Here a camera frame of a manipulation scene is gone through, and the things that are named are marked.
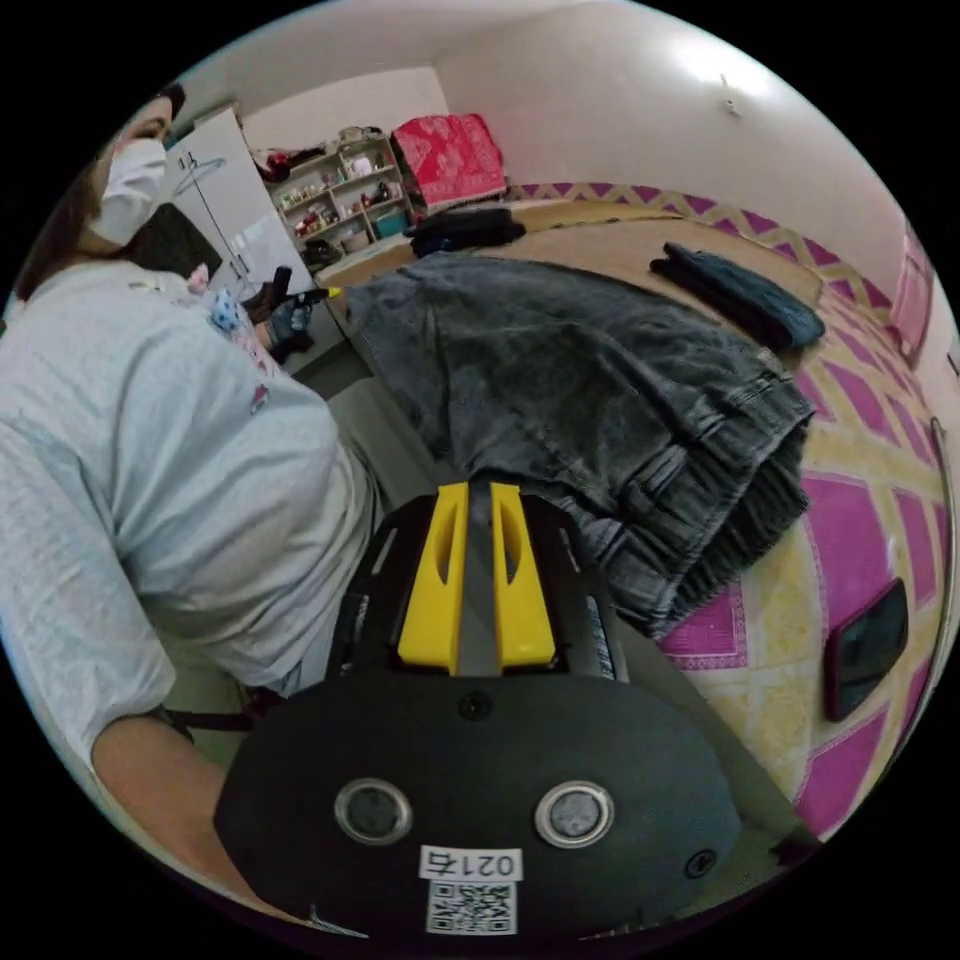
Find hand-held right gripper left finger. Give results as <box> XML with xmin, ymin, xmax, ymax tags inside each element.
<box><xmin>396</xmin><ymin>482</ymin><xmax>471</xmax><ymax>675</ymax></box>

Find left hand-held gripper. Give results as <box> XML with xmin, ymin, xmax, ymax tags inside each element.
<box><xmin>239</xmin><ymin>265</ymin><xmax>348</xmax><ymax>325</ymax></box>

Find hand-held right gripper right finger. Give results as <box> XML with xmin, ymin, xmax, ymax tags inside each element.
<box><xmin>490</xmin><ymin>482</ymin><xmax>558</xmax><ymax>671</ymax></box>

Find white gray jeans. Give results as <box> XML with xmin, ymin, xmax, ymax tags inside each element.
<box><xmin>343</xmin><ymin>251</ymin><xmax>819</xmax><ymax>640</ymax></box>

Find person's right forearm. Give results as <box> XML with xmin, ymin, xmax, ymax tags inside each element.
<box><xmin>89</xmin><ymin>708</ymin><xmax>309</xmax><ymax>925</ymax></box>

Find person's left hand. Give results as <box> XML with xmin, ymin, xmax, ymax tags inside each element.
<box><xmin>262</xmin><ymin>298</ymin><xmax>316</xmax><ymax>355</ymax></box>

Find open shelf with items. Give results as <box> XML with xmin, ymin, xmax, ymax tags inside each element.
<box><xmin>263</xmin><ymin>133</ymin><xmax>416</xmax><ymax>270</ymax></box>

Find white cupboard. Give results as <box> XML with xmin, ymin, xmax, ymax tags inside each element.
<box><xmin>163</xmin><ymin>104</ymin><xmax>320</xmax><ymax>303</ymax></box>

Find pile of clothes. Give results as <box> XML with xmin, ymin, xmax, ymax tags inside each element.
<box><xmin>403</xmin><ymin>206</ymin><xmax>528</xmax><ymax>261</ymax></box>

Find red patterned blanket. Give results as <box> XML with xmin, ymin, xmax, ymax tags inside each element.
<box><xmin>389</xmin><ymin>112</ymin><xmax>509</xmax><ymax>214</ymax></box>

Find person's body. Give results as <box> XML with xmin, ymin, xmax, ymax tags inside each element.
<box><xmin>0</xmin><ymin>82</ymin><xmax>388</xmax><ymax>759</ymax></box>

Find bed with pink yellow mat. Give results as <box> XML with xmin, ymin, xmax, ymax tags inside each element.
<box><xmin>329</xmin><ymin>179</ymin><xmax>958</xmax><ymax>843</ymax></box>

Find smartphone in red case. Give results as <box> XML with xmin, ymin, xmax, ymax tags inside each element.
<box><xmin>823</xmin><ymin>577</ymin><xmax>910</xmax><ymax>723</ymax></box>

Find folded dark blue garment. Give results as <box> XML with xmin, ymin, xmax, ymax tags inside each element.
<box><xmin>648</xmin><ymin>241</ymin><xmax>827</xmax><ymax>354</ymax></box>

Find pink pillow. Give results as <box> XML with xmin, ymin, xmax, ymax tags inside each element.
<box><xmin>890</xmin><ymin>228</ymin><xmax>940</xmax><ymax>365</ymax></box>

